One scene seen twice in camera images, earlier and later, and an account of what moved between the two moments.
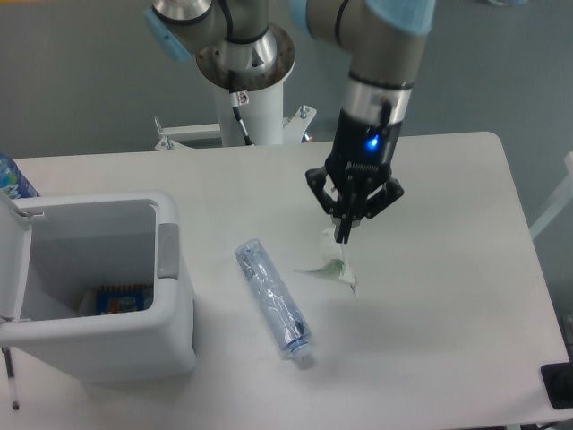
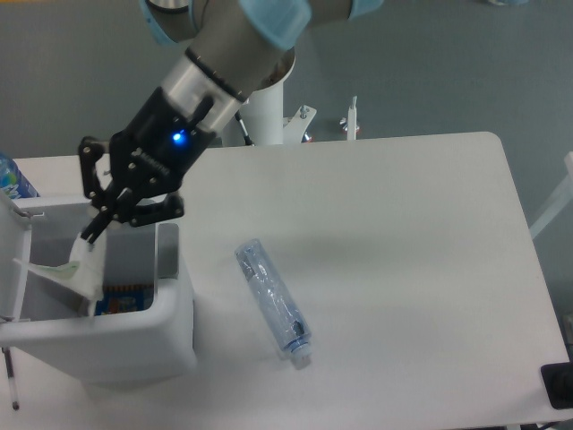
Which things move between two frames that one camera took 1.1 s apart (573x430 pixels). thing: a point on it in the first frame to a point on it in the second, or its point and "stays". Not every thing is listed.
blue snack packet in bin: [115, 298] stays
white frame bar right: [561, 199] stays
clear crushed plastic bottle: [289, 328] stays
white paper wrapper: [336, 264] to [83, 272]
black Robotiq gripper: [360, 150] to [160, 145]
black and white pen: [11, 378] stays
